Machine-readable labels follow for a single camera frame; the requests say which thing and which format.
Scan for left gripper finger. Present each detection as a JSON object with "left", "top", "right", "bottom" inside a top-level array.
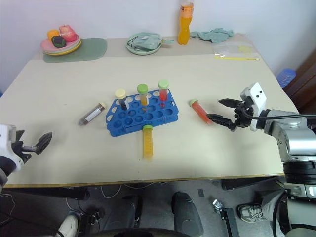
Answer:
[
  {"left": 39, "top": 131, "right": 53, "bottom": 147},
  {"left": 34, "top": 141, "right": 50, "bottom": 155}
]

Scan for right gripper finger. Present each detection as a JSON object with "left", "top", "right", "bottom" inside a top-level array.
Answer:
[
  {"left": 218, "top": 98, "right": 241, "bottom": 109},
  {"left": 206, "top": 113, "right": 235, "bottom": 129}
]

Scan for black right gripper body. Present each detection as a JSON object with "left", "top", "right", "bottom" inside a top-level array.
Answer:
[{"left": 230, "top": 97, "right": 255, "bottom": 132}]

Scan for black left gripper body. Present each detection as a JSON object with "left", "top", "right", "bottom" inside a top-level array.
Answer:
[{"left": 10, "top": 129, "right": 38, "bottom": 163}]

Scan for red tube with green cap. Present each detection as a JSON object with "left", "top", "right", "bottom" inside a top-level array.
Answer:
[
  {"left": 158, "top": 79, "right": 170, "bottom": 110},
  {"left": 189, "top": 98, "right": 216, "bottom": 127}
]

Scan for dark tube with cream cap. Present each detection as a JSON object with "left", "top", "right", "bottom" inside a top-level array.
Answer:
[{"left": 78, "top": 101, "right": 108, "bottom": 127}]

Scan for yellow tube with green cap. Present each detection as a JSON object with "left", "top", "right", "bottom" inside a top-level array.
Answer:
[{"left": 142, "top": 124, "right": 155, "bottom": 160}]

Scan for orange tube with green cap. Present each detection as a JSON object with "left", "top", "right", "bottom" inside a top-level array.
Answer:
[{"left": 137, "top": 83, "right": 150, "bottom": 107}]

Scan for blue test tube rack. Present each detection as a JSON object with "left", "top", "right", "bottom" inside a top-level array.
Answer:
[{"left": 106, "top": 89, "right": 179, "bottom": 138}]

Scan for dark tube with yellow cap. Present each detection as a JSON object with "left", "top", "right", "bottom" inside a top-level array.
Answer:
[{"left": 114, "top": 88, "right": 130, "bottom": 111}]

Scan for yellow plastic strip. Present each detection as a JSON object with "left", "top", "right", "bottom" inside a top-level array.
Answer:
[{"left": 213, "top": 55, "right": 261, "bottom": 61}]

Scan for black table leg bar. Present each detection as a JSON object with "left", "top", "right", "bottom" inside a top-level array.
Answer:
[
  {"left": 0, "top": 187, "right": 90, "bottom": 201},
  {"left": 221, "top": 175, "right": 285, "bottom": 191}
]

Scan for clear plastic zip bag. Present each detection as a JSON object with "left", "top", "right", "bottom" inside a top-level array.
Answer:
[{"left": 212, "top": 41, "right": 255, "bottom": 59}]

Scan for crumpled green cloth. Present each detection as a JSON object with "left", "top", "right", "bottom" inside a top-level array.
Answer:
[{"left": 190, "top": 27, "right": 235, "bottom": 44}]

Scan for brown wooden furniture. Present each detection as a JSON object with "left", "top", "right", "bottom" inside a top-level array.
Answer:
[{"left": 283, "top": 52, "right": 316, "bottom": 115}]

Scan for orange juice bottle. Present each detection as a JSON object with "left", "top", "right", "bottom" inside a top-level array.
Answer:
[{"left": 177, "top": 0, "right": 195, "bottom": 46}]

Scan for pink plate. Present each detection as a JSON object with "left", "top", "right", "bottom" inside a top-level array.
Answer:
[{"left": 40, "top": 34, "right": 80, "bottom": 53}]

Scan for light green plate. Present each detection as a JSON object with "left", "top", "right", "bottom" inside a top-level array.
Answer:
[{"left": 42, "top": 37, "right": 83, "bottom": 57}]

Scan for grey trouser leg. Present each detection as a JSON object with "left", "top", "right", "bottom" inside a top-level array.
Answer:
[{"left": 260, "top": 189, "right": 286, "bottom": 224}]

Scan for grey sneaker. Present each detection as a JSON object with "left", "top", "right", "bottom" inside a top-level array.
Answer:
[{"left": 237, "top": 203, "right": 268, "bottom": 222}]

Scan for dark green toy avocado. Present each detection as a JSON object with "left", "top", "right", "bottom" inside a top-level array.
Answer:
[{"left": 50, "top": 35, "right": 67, "bottom": 48}]

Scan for dark rounded shape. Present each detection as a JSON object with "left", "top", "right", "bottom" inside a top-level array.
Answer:
[{"left": 171, "top": 191, "right": 205, "bottom": 237}]

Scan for green placemat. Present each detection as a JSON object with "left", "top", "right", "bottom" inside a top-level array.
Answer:
[{"left": 43, "top": 37, "right": 109, "bottom": 64}]

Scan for pale green round plate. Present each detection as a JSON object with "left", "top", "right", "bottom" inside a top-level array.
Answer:
[{"left": 126, "top": 34, "right": 164, "bottom": 56}]

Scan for orange toy fruit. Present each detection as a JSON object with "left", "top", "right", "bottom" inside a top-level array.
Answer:
[{"left": 46, "top": 29, "right": 61, "bottom": 40}]

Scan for pink toy apple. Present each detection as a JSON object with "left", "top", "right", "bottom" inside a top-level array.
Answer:
[{"left": 58, "top": 24, "right": 77, "bottom": 42}]

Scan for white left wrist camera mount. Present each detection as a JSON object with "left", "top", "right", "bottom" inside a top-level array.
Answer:
[{"left": 0, "top": 124, "right": 25, "bottom": 173}]

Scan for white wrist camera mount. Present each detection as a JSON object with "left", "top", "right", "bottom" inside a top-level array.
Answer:
[
  {"left": 0, "top": 124, "right": 25, "bottom": 173},
  {"left": 240, "top": 82, "right": 269, "bottom": 132}
]

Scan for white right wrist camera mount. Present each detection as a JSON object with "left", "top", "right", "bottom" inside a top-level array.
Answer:
[{"left": 240, "top": 82, "right": 269, "bottom": 132}]

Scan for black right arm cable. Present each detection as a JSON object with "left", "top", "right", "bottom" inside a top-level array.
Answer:
[{"left": 241, "top": 107, "right": 308, "bottom": 122}]

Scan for black metal bracket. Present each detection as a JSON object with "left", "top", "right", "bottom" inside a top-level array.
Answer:
[{"left": 212, "top": 198, "right": 240, "bottom": 237}]

